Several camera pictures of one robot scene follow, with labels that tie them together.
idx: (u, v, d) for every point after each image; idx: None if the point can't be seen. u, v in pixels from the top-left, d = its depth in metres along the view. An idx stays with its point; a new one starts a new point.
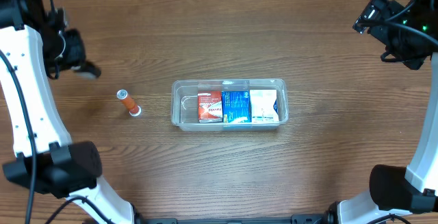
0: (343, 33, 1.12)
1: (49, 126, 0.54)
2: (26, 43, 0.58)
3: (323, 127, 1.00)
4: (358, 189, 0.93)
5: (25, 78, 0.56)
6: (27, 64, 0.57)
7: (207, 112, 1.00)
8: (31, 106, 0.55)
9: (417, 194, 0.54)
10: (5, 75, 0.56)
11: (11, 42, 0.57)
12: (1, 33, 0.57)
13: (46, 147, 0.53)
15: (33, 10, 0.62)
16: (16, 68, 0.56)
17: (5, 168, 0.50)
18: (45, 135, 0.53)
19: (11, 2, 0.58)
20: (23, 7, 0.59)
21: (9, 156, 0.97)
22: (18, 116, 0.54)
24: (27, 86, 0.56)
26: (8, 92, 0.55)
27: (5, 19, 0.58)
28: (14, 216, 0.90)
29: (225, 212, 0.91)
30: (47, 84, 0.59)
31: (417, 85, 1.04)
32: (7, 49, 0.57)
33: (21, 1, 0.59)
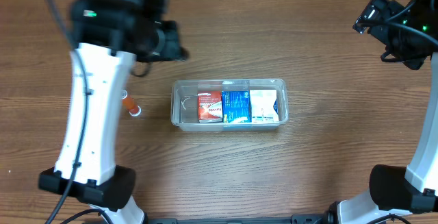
0: (343, 33, 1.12)
1: (98, 162, 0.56)
2: (113, 70, 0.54)
3: (323, 127, 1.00)
4: (358, 189, 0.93)
5: (96, 105, 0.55)
6: (104, 93, 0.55)
7: (207, 112, 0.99)
8: (89, 138, 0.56)
9: (418, 194, 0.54)
10: (81, 94, 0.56)
11: (100, 66, 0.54)
12: (90, 52, 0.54)
13: (85, 181, 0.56)
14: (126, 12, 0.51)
15: (141, 27, 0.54)
16: (91, 93, 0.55)
17: (43, 179, 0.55)
18: (88, 170, 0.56)
19: (120, 18, 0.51)
20: (128, 27, 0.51)
21: (9, 156, 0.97)
22: (74, 140, 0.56)
24: (96, 117, 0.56)
26: (75, 108, 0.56)
27: (105, 32, 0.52)
28: (14, 216, 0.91)
29: (225, 212, 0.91)
30: (114, 109, 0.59)
31: (417, 85, 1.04)
32: (91, 70, 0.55)
33: (129, 14, 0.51)
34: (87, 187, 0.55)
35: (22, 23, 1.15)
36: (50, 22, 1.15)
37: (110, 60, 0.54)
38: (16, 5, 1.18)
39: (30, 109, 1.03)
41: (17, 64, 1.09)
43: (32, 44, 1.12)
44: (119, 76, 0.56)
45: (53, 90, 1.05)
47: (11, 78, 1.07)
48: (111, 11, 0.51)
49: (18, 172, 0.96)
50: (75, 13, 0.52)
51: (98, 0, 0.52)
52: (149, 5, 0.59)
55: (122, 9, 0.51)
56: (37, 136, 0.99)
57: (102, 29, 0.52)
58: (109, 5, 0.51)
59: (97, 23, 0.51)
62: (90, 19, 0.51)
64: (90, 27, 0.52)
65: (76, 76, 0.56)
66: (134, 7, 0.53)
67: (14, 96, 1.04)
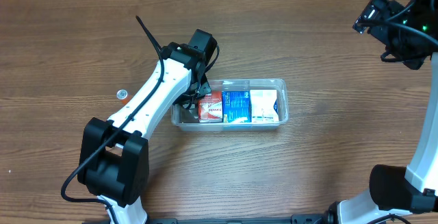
0: (343, 33, 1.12)
1: (146, 123, 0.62)
2: (183, 76, 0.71)
3: (323, 127, 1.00)
4: (358, 188, 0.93)
5: (163, 90, 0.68)
6: (172, 85, 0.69)
7: (207, 112, 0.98)
8: (150, 105, 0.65)
9: (417, 194, 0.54)
10: (155, 79, 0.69)
11: (174, 70, 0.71)
12: (168, 64, 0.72)
13: (133, 131, 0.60)
14: (198, 59, 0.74)
15: (202, 70, 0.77)
16: (163, 80, 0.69)
17: (93, 120, 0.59)
18: (139, 124, 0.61)
19: (195, 59, 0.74)
20: (196, 68, 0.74)
21: (8, 156, 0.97)
22: (136, 103, 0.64)
24: (159, 96, 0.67)
26: (146, 88, 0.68)
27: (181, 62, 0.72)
28: (14, 216, 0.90)
29: (225, 212, 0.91)
30: (165, 107, 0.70)
31: (417, 85, 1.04)
32: (168, 70, 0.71)
33: (198, 61, 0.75)
34: (130, 137, 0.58)
35: (22, 22, 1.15)
36: (50, 22, 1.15)
37: (182, 70, 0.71)
38: (17, 5, 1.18)
39: (30, 109, 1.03)
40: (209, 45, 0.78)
41: (18, 64, 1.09)
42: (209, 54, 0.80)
43: (32, 44, 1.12)
44: (182, 83, 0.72)
45: (53, 90, 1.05)
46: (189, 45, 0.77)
47: (11, 78, 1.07)
48: (189, 54, 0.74)
49: (18, 172, 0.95)
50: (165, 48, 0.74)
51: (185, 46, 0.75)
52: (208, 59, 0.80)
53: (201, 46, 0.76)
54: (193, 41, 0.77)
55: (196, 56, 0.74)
56: (37, 136, 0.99)
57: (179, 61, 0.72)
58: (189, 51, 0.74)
59: (178, 55, 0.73)
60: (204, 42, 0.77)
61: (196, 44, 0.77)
62: (177, 53, 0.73)
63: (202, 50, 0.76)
64: (174, 55, 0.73)
65: (156, 72, 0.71)
66: (202, 57, 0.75)
67: (14, 96, 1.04)
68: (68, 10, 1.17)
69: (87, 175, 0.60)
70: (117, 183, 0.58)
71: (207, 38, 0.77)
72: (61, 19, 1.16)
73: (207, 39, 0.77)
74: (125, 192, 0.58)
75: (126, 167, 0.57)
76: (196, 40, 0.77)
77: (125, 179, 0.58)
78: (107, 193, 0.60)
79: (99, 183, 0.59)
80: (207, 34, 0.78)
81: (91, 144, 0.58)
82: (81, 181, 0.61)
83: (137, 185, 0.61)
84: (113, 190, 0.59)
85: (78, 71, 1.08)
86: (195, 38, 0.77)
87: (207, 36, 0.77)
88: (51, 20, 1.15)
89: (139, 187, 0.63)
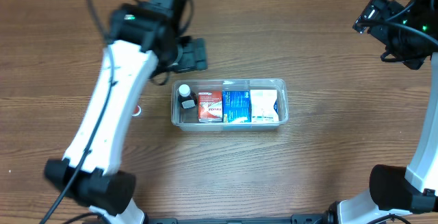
0: (343, 33, 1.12)
1: (107, 152, 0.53)
2: (140, 65, 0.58)
3: (323, 127, 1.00)
4: (358, 188, 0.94)
5: (118, 96, 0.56)
6: (129, 85, 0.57)
7: (207, 112, 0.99)
8: (104, 124, 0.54)
9: (417, 194, 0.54)
10: (104, 84, 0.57)
11: (128, 60, 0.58)
12: (118, 52, 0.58)
13: (93, 168, 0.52)
14: (159, 22, 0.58)
15: (168, 36, 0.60)
16: (116, 81, 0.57)
17: (48, 166, 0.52)
18: (98, 156, 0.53)
19: (154, 24, 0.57)
20: (160, 32, 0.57)
21: (8, 156, 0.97)
22: (88, 127, 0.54)
24: (115, 105, 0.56)
26: (96, 101, 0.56)
27: (140, 34, 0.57)
28: (14, 216, 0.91)
29: (225, 212, 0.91)
30: (129, 110, 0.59)
31: (418, 85, 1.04)
32: (120, 64, 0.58)
33: (161, 25, 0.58)
34: (92, 177, 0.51)
35: (22, 23, 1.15)
36: (50, 22, 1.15)
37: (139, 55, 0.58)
38: (16, 5, 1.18)
39: (30, 109, 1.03)
40: (174, 0, 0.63)
41: (17, 64, 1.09)
42: (178, 9, 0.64)
43: (32, 44, 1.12)
44: (143, 73, 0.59)
45: (53, 90, 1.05)
46: (149, 5, 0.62)
47: (11, 78, 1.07)
48: (147, 20, 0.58)
49: (18, 172, 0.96)
50: (116, 18, 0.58)
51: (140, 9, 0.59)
52: (178, 20, 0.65)
53: (165, 4, 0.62)
54: None
55: (158, 18, 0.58)
56: (37, 136, 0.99)
57: (138, 31, 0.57)
58: (147, 14, 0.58)
59: (132, 25, 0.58)
60: None
61: (159, 2, 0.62)
62: (129, 22, 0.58)
63: (168, 8, 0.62)
64: (125, 28, 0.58)
65: (105, 68, 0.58)
66: (165, 18, 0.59)
67: (14, 96, 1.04)
68: (67, 10, 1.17)
69: None
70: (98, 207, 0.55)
71: None
72: (60, 19, 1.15)
73: None
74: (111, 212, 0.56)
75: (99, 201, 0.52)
76: None
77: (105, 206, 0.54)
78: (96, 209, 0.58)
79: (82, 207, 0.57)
80: None
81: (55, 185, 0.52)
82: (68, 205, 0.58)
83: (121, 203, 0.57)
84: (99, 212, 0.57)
85: (78, 71, 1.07)
86: None
87: None
88: (51, 20, 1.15)
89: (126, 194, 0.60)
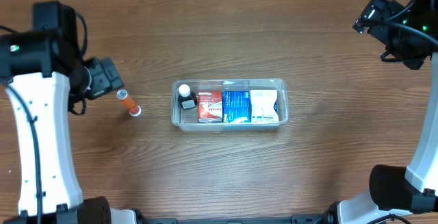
0: (343, 33, 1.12)
1: (60, 186, 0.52)
2: (52, 90, 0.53)
3: (323, 127, 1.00)
4: (358, 189, 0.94)
5: (45, 129, 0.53)
6: (50, 116, 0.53)
7: (207, 112, 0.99)
8: (44, 160, 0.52)
9: (417, 194, 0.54)
10: (24, 125, 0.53)
11: (35, 92, 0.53)
12: (21, 88, 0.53)
13: (55, 207, 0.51)
14: (49, 39, 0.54)
15: (66, 53, 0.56)
16: (35, 116, 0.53)
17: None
18: (53, 194, 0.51)
19: (43, 45, 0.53)
20: (55, 51, 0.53)
21: (8, 156, 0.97)
22: (29, 172, 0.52)
24: (48, 140, 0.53)
26: (24, 144, 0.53)
27: (35, 59, 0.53)
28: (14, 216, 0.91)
29: (225, 212, 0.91)
30: (66, 135, 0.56)
31: (418, 85, 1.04)
32: (29, 97, 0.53)
33: (49, 40, 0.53)
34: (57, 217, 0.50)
35: (22, 23, 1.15)
36: None
37: (44, 81, 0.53)
38: (16, 5, 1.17)
39: None
40: (59, 17, 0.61)
41: None
42: (69, 23, 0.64)
43: None
44: (60, 96, 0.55)
45: None
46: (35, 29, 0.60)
47: None
48: (32, 44, 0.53)
49: (18, 172, 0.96)
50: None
51: (22, 37, 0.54)
52: (70, 35, 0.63)
53: (51, 23, 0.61)
54: (38, 21, 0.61)
55: (45, 38, 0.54)
56: None
57: (30, 57, 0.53)
58: (32, 38, 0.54)
59: (22, 56, 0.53)
60: (53, 16, 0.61)
61: (42, 23, 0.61)
62: (15, 53, 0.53)
63: (56, 25, 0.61)
64: (16, 58, 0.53)
65: (18, 109, 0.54)
66: (50, 33, 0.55)
67: None
68: None
69: None
70: None
71: (54, 11, 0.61)
72: None
73: (54, 12, 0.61)
74: None
75: None
76: (42, 18, 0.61)
77: None
78: None
79: None
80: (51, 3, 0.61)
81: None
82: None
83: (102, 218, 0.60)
84: None
85: None
86: (35, 15, 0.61)
87: (53, 9, 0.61)
88: None
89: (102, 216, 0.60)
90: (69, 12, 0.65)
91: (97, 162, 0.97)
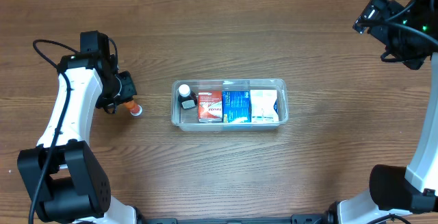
0: (343, 33, 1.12)
1: (75, 132, 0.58)
2: (90, 77, 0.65)
3: (323, 127, 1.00)
4: (358, 188, 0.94)
5: (78, 96, 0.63)
6: (83, 90, 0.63)
7: (207, 112, 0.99)
8: (68, 114, 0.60)
9: (417, 194, 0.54)
10: (62, 91, 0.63)
11: (79, 75, 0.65)
12: (70, 71, 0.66)
13: (66, 142, 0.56)
14: (96, 58, 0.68)
15: (105, 69, 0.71)
16: (72, 88, 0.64)
17: (20, 155, 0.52)
18: (69, 135, 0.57)
19: (91, 60, 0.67)
20: (98, 68, 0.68)
21: (8, 156, 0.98)
22: (54, 120, 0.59)
24: (75, 102, 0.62)
26: (57, 105, 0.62)
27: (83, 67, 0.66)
28: (14, 216, 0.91)
29: (225, 212, 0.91)
30: (89, 110, 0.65)
31: (417, 85, 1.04)
32: (72, 77, 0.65)
33: (98, 59, 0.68)
34: (66, 151, 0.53)
35: (21, 23, 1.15)
36: (50, 22, 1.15)
37: (87, 71, 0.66)
38: (16, 5, 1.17)
39: (30, 109, 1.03)
40: (100, 43, 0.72)
41: (17, 64, 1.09)
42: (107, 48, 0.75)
43: (32, 44, 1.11)
44: (93, 85, 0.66)
45: (53, 90, 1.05)
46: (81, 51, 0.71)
47: (11, 78, 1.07)
48: (84, 57, 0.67)
49: (18, 172, 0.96)
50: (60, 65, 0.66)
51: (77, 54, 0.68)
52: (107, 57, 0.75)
53: (94, 48, 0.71)
54: (83, 46, 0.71)
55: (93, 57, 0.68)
56: (37, 137, 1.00)
57: (79, 65, 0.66)
58: (84, 55, 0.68)
59: (74, 64, 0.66)
60: (95, 42, 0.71)
61: (88, 46, 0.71)
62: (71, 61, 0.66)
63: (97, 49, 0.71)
64: (71, 65, 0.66)
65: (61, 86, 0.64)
66: (97, 55, 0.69)
67: (13, 96, 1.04)
68: (68, 10, 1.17)
69: (47, 212, 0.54)
70: (79, 196, 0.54)
71: (95, 38, 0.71)
72: (61, 19, 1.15)
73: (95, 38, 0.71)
74: (92, 201, 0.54)
75: (79, 177, 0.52)
76: (86, 43, 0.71)
77: (85, 188, 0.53)
78: (76, 215, 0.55)
79: (62, 210, 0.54)
80: (94, 32, 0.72)
81: (32, 177, 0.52)
82: (48, 220, 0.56)
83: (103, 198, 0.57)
84: (81, 209, 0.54)
85: None
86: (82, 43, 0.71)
87: (95, 35, 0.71)
88: (51, 20, 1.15)
89: (105, 194, 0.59)
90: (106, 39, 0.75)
91: None
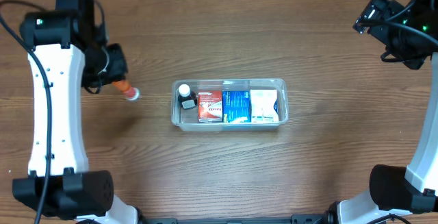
0: (343, 33, 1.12)
1: (68, 151, 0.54)
2: (69, 61, 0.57)
3: (323, 127, 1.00)
4: (358, 188, 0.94)
5: (59, 94, 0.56)
6: (65, 85, 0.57)
7: (207, 112, 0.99)
8: (56, 127, 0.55)
9: (417, 195, 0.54)
10: (41, 89, 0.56)
11: (54, 60, 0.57)
12: (42, 55, 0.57)
13: (61, 171, 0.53)
14: (70, 20, 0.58)
15: (85, 31, 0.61)
16: (51, 84, 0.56)
17: (16, 184, 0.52)
18: (63, 159, 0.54)
19: (63, 25, 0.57)
20: (75, 31, 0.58)
21: (8, 156, 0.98)
22: (41, 135, 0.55)
24: (59, 104, 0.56)
26: (39, 107, 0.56)
27: (56, 35, 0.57)
28: (14, 216, 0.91)
29: (225, 212, 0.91)
30: (77, 104, 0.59)
31: (418, 85, 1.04)
32: (48, 65, 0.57)
33: (73, 21, 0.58)
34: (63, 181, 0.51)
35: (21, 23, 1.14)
36: None
37: (63, 51, 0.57)
38: None
39: (30, 109, 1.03)
40: (83, 2, 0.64)
41: (17, 64, 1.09)
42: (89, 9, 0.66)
43: None
44: (76, 68, 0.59)
45: None
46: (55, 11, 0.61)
47: (11, 78, 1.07)
48: (56, 22, 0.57)
49: (18, 172, 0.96)
50: (27, 29, 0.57)
51: (47, 15, 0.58)
52: (91, 20, 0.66)
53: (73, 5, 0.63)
54: (61, 3, 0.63)
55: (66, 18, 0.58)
56: None
57: (53, 34, 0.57)
58: (55, 16, 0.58)
59: (44, 32, 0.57)
60: (74, 0, 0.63)
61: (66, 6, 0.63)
62: (40, 27, 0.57)
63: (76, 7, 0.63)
64: (42, 34, 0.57)
65: (35, 75, 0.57)
66: (72, 16, 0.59)
67: (13, 96, 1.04)
68: None
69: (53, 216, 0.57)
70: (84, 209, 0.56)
71: None
72: None
73: None
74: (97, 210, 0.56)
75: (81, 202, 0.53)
76: (65, 0, 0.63)
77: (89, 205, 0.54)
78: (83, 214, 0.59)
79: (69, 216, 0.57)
80: None
81: (31, 201, 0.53)
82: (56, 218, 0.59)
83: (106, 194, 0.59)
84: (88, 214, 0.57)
85: None
86: None
87: None
88: None
89: (109, 190, 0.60)
90: None
91: (97, 162, 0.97)
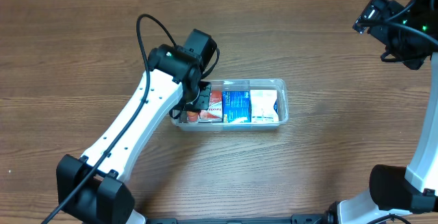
0: (343, 33, 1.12)
1: (124, 158, 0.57)
2: (170, 93, 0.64)
3: (323, 127, 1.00)
4: (358, 189, 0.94)
5: (147, 113, 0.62)
6: (156, 107, 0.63)
7: (207, 112, 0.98)
8: (129, 135, 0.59)
9: (417, 194, 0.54)
10: (137, 101, 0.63)
11: (161, 85, 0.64)
12: (153, 78, 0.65)
13: (109, 170, 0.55)
14: (192, 66, 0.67)
15: (196, 78, 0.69)
16: (147, 101, 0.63)
17: (66, 158, 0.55)
18: (116, 162, 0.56)
19: (187, 66, 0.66)
20: (189, 76, 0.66)
21: (8, 156, 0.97)
22: (113, 134, 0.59)
24: (142, 120, 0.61)
26: (126, 113, 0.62)
27: (174, 70, 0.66)
28: (14, 216, 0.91)
29: (225, 212, 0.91)
30: (151, 131, 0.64)
31: (417, 85, 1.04)
32: (154, 86, 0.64)
33: (194, 68, 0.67)
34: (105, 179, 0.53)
35: (21, 23, 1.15)
36: (50, 22, 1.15)
37: (170, 83, 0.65)
38: (16, 6, 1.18)
39: (30, 109, 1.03)
40: (206, 49, 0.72)
41: (18, 64, 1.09)
42: (207, 55, 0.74)
43: (32, 44, 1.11)
44: (170, 100, 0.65)
45: (53, 90, 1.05)
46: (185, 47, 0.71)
47: (11, 77, 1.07)
48: (181, 61, 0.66)
49: (18, 172, 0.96)
50: (156, 53, 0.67)
51: (178, 52, 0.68)
52: (204, 66, 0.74)
53: (196, 50, 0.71)
54: (189, 42, 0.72)
55: (191, 61, 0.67)
56: (37, 137, 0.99)
57: (173, 67, 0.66)
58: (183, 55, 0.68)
59: (168, 64, 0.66)
60: (200, 45, 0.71)
61: (191, 46, 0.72)
62: (166, 58, 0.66)
63: (198, 54, 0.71)
64: (163, 64, 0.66)
65: (139, 88, 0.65)
66: (196, 64, 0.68)
67: (14, 96, 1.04)
68: (68, 11, 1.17)
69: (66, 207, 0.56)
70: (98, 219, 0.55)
71: (204, 41, 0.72)
72: (61, 19, 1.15)
73: (204, 42, 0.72)
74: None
75: (105, 208, 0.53)
76: (194, 42, 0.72)
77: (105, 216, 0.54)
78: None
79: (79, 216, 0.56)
80: (206, 35, 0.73)
81: (66, 181, 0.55)
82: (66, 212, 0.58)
83: (125, 211, 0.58)
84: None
85: (78, 71, 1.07)
86: (190, 40, 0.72)
87: (204, 40, 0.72)
88: (51, 20, 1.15)
89: (126, 216, 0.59)
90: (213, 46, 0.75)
91: None
